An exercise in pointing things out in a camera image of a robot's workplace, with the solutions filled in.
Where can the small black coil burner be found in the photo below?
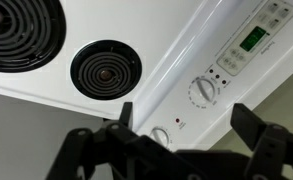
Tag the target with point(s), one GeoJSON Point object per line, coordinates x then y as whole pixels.
{"type": "Point", "coordinates": [106, 70]}

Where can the oven keypad green display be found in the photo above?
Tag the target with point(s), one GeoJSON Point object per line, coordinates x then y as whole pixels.
{"type": "Point", "coordinates": [252, 38]}

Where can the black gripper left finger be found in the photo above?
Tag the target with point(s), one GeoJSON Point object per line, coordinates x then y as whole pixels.
{"type": "Point", "coordinates": [142, 153]}

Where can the small white burner knob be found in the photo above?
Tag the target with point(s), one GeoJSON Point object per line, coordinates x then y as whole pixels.
{"type": "Point", "coordinates": [160, 136]}

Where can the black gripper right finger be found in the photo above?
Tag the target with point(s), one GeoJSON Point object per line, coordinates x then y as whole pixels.
{"type": "Point", "coordinates": [262, 143]}

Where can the large black coil burner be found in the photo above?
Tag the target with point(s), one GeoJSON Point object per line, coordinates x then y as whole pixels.
{"type": "Point", "coordinates": [19, 33]}

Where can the large white oven knob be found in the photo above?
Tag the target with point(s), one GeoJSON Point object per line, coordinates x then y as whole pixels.
{"type": "Point", "coordinates": [202, 90]}

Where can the white electric stove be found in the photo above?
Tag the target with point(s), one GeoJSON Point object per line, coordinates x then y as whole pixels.
{"type": "Point", "coordinates": [159, 40]}

